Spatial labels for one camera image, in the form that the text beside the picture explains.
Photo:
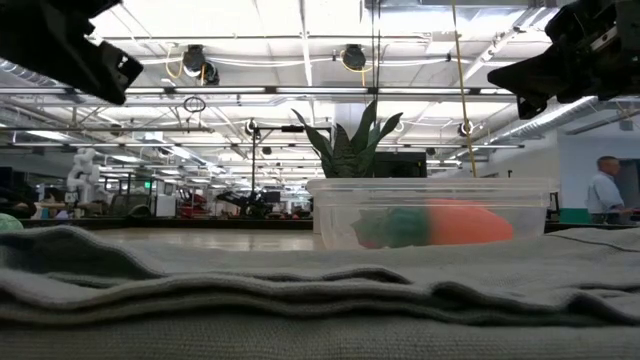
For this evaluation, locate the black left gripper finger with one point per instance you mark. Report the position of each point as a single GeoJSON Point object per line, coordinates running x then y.
{"type": "Point", "coordinates": [117, 75]}

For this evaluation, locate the orange toy carrot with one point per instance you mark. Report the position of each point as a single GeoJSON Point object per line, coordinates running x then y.
{"type": "Point", "coordinates": [465, 225]}

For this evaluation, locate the green toy cucumber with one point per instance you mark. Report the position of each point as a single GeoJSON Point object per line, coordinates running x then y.
{"type": "Point", "coordinates": [7, 223]}

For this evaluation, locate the clear plastic tupperware container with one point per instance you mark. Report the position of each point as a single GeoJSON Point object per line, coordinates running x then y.
{"type": "Point", "coordinates": [450, 192]}

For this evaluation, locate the small black ceiling reel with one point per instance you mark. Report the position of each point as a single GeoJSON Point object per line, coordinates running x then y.
{"type": "Point", "coordinates": [465, 129]}
{"type": "Point", "coordinates": [251, 127]}

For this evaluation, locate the white humanoid robot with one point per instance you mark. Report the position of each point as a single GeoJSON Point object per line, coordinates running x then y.
{"type": "Point", "coordinates": [84, 175]}

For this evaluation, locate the person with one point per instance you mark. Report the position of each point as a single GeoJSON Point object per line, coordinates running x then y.
{"type": "Point", "coordinates": [602, 192]}

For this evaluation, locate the green board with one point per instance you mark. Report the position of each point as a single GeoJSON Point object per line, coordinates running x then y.
{"type": "Point", "coordinates": [572, 216]}

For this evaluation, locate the black perforated box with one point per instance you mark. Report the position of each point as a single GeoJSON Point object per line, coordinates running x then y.
{"type": "Point", "coordinates": [405, 165]}

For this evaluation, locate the potted snake plant white pot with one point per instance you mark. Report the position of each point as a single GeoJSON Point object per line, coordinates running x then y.
{"type": "Point", "coordinates": [350, 145]}

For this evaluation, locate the grey folded cloth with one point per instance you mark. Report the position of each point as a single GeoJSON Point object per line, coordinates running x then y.
{"type": "Point", "coordinates": [300, 300]}

